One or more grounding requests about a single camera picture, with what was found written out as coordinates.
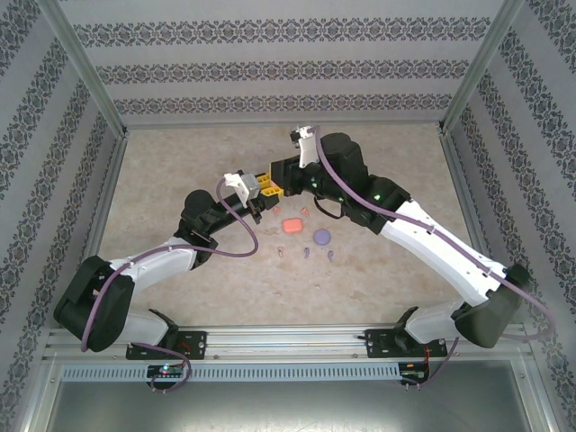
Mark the coral rectangular charging case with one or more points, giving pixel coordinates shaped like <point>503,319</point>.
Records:
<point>292,226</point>

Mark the purple round charging case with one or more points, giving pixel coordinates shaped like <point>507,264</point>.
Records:
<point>322,236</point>

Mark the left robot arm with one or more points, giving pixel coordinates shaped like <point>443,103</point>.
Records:
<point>81,306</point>

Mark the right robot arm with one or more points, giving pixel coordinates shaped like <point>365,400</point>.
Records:
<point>441,252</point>

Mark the left small circuit board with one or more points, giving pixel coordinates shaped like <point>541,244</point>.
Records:
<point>164,370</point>

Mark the small circuit board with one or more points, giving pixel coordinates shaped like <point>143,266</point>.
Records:
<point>164,370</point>
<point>411,372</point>

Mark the grey metal sheet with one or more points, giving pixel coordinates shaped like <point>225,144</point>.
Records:
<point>288,405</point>

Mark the right small circuit board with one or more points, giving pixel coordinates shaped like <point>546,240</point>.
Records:
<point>411,372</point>

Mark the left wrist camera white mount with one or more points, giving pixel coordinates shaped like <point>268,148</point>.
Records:
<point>240,186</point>

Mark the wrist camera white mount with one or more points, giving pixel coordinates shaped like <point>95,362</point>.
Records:
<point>308,146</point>
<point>240,186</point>

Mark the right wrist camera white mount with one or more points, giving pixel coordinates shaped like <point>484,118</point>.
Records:
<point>308,146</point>

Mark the aluminium side rail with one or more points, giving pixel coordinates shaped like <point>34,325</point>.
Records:
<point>111,180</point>
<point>459,180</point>

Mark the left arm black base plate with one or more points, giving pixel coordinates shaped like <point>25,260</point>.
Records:
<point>195,344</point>

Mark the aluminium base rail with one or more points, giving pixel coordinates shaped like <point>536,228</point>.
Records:
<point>279,342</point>

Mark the aluminium frame post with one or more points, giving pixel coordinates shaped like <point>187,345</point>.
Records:
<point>90,76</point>
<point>481,67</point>

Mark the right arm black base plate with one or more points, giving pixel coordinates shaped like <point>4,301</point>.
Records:
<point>375,344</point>

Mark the aluminium frame strut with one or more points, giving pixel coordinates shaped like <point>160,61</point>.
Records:
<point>535,396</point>
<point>36,396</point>

